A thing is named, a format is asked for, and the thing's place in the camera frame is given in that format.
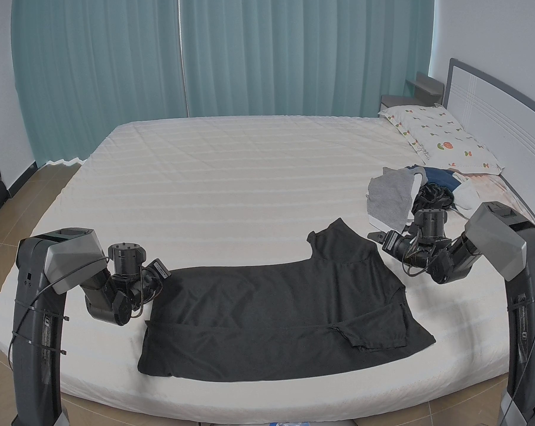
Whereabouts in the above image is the blue-green curtain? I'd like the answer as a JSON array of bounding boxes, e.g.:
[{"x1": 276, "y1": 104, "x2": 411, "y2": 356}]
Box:
[
  {"x1": 11, "y1": 0, "x2": 190, "y2": 167},
  {"x1": 179, "y1": 0, "x2": 437, "y2": 119}
]

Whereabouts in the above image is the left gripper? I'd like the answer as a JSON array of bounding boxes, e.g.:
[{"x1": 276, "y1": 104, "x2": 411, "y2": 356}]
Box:
[{"x1": 136, "y1": 259, "x2": 173, "y2": 303}]

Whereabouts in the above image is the black T-shirt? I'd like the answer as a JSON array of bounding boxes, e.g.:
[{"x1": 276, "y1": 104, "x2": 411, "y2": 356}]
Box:
[{"x1": 137, "y1": 219, "x2": 437, "y2": 383}]

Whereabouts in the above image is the grey bedside table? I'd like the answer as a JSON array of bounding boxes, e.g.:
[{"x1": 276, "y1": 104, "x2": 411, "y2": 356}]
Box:
[{"x1": 380, "y1": 71, "x2": 446, "y2": 110}]

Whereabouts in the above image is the black garment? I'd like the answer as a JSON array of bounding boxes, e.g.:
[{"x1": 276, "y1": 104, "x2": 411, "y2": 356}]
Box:
[{"x1": 412, "y1": 184, "x2": 456, "y2": 214}]

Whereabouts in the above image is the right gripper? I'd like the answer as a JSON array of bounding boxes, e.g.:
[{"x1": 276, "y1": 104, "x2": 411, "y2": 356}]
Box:
[{"x1": 367, "y1": 230, "x2": 417, "y2": 265}]

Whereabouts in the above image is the dark blue garment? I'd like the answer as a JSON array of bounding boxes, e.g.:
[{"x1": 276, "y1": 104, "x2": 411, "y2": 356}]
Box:
[{"x1": 405, "y1": 165, "x2": 463, "y2": 192}]

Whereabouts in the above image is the bed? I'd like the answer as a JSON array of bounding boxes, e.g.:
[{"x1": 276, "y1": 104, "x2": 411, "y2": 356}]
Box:
[{"x1": 0, "y1": 57, "x2": 535, "y2": 420}]

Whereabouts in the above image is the grey white-trimmed garment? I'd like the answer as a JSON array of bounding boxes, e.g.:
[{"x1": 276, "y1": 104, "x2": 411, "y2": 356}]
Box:
[{"x1": 367, "y1": 168, "x2": 428, "y2": 232}]

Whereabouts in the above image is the white garment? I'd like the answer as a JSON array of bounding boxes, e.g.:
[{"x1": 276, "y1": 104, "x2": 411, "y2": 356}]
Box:
[{"x1": 452, "y1": 178, "x2": 483, "y2": 218}]

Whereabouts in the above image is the white printed pillow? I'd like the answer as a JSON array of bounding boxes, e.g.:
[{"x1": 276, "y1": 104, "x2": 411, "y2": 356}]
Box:
[{"x1": 378, "y1": 105, "x2": 505, "y2": 176}]

